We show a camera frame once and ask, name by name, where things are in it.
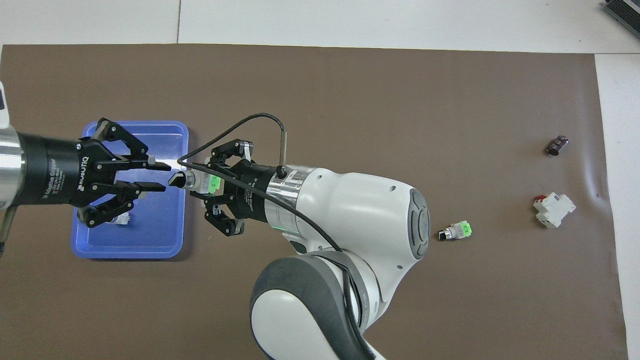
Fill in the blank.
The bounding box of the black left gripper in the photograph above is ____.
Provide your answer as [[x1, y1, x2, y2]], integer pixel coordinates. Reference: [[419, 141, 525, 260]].
[[20, 118, 172, 229]]

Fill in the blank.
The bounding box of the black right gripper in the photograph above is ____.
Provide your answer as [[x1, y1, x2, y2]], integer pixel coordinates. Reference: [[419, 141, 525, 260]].
[[204, 140, 278, 237]]

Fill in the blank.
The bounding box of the green-based rotary switch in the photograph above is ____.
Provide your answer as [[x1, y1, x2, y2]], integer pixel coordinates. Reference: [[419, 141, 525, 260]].
[[168, 170, 223, 196], [438, 221, 473, 242]]

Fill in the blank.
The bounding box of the blue plastic tray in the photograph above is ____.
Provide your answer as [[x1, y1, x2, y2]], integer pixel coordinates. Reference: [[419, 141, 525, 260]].
[[70, 120, 190, 260]]

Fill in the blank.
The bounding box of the brown table mat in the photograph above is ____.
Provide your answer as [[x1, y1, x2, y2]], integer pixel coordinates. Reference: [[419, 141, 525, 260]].
[[0, 44, 628, 360]]

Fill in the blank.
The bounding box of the white circuit breaker red lever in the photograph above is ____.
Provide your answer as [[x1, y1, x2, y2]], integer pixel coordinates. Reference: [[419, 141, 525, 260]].
[[533, 193, 577, 229]]

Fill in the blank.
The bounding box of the black terminal block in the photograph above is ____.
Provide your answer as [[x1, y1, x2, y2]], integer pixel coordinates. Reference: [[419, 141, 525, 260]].
[[546, 135, 570, 156]]

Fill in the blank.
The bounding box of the grey ribbed device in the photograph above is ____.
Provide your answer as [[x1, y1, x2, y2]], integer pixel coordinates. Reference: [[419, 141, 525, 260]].
[[602, 0, 640, 40]]

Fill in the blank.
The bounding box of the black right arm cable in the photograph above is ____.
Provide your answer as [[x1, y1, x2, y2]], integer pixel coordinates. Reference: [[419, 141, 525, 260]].
[[177, 113, 376, 360]]

